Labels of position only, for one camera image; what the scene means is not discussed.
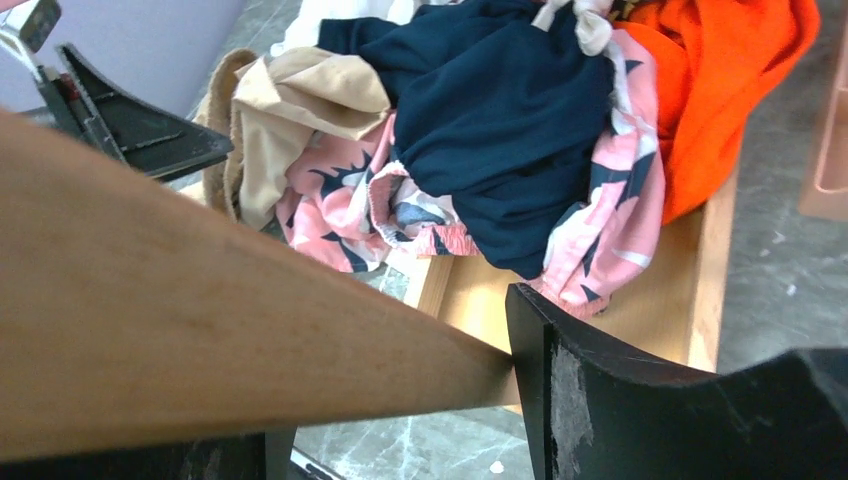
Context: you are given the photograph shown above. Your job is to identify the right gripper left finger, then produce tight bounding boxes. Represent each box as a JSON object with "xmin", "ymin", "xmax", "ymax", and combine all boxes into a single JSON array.
[{"xmin": 36, "ymin": 43, "xmax": 233, "ymax": 182}]

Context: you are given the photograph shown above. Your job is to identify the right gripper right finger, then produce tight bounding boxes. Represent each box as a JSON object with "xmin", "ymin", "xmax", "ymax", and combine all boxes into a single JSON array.
[{"xmin": 505, "ymin": 284, "xmax": 847, "ymax": 479}]

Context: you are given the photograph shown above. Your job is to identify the wooden clothes rack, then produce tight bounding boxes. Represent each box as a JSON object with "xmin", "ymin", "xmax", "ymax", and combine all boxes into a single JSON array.
[{"xmin": 0, "ymin": 109, "xmax": 740, "ymax": 462}]

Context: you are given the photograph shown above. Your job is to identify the pink patterned shorts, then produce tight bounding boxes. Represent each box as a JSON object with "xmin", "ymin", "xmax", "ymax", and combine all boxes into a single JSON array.
[{"xmin": 275, "ymin": 29, "xmax": 665, "ymax": 319}]

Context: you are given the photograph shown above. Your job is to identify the navy blue shorts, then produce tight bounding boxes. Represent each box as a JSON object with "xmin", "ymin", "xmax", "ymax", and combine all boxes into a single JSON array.
[{"xmin": 317, "ymin": 1, "xmax": 614, "ymax": 279}]

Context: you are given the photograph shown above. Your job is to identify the beige shorts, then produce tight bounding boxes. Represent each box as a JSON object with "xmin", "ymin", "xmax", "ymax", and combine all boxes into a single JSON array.
[{"xmin": 194, "ymin": 47, "xmax": 390, "ymax": 230}]

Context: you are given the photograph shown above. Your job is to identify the orange shorts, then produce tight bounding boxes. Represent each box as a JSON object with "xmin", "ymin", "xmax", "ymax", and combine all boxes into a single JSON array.
[{"xmin": 612, "ymin": 0, "xmax": 820, "ymax": 224}]

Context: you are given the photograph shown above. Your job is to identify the white garment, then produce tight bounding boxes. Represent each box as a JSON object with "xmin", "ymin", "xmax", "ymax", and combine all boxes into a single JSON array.
[{"xmin": 270, "ymin": 0, "xmax": 439, "ymax": 58}]

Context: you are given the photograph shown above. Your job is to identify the yellow black patterned garment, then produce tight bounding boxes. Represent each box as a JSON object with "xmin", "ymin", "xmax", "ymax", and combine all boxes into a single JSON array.
[{"xmin": 607, "ymin": 0, "xmax": 642, "ymax": 22}]

